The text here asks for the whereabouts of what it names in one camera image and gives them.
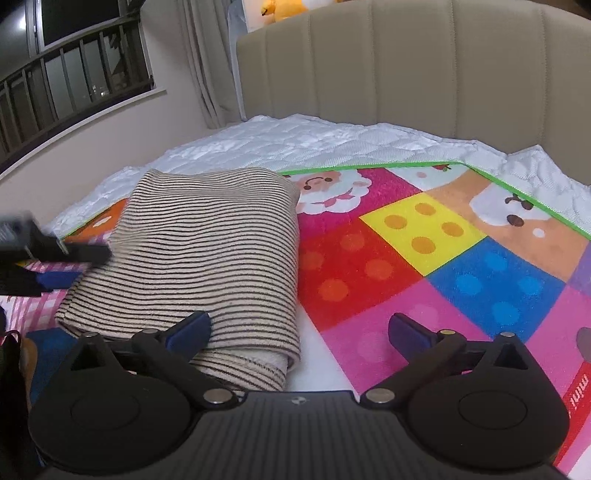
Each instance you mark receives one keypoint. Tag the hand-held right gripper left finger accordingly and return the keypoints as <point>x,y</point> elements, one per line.
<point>191,330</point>

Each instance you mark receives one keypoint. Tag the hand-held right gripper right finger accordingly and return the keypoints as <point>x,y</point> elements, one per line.
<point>408,336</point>

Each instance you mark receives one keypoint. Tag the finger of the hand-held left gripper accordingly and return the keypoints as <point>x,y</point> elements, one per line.
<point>57,278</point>
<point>74,251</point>

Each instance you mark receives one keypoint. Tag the beige black-striped garment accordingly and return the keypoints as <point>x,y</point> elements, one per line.
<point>194,258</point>

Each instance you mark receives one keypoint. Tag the colourful cartoon printed blanket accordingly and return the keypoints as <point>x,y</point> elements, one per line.
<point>392,258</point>

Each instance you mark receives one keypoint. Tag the dark cloth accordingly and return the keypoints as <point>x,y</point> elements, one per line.
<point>11,392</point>

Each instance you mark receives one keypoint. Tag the window with black railing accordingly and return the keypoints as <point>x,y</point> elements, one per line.
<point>69,78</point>

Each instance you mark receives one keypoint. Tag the white quilted bed cover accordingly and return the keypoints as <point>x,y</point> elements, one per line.
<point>300,138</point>

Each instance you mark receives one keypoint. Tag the grey window curtain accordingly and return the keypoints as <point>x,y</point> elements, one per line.
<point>207,64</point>

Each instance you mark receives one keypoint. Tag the beige padded headboard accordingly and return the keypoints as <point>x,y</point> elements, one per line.
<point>415,69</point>

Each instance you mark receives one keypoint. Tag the yellow plush toy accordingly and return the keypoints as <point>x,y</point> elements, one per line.
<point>281,10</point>

